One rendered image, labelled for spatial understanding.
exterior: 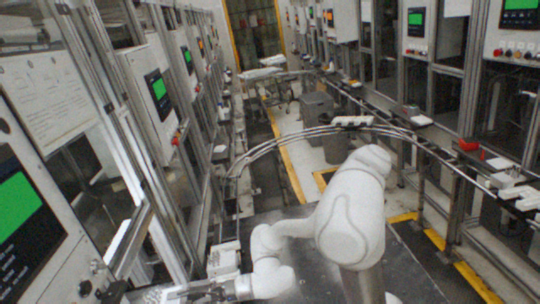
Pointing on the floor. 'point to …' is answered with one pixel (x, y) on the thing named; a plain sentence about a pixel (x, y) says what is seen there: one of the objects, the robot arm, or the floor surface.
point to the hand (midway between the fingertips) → (178, 300)
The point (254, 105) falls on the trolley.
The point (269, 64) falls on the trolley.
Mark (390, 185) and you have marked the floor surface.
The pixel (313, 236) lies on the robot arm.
